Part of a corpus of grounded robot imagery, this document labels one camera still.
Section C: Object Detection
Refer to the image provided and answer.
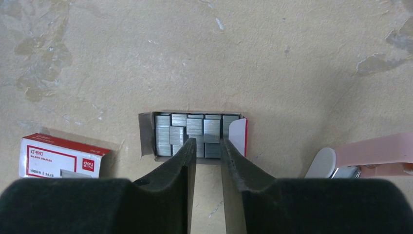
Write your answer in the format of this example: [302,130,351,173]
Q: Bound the pink and white stapler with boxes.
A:
[305,132,413,178]

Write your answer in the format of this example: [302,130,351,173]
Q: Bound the red staple box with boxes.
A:
[19,133,112,178]

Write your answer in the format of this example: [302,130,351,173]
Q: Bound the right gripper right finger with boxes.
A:
[220,139,413,234]

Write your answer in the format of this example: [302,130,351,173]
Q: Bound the silver staple strips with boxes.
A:
[154,112,242,159]

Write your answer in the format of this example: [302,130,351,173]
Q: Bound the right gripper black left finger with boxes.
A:
[0,138,197,234]

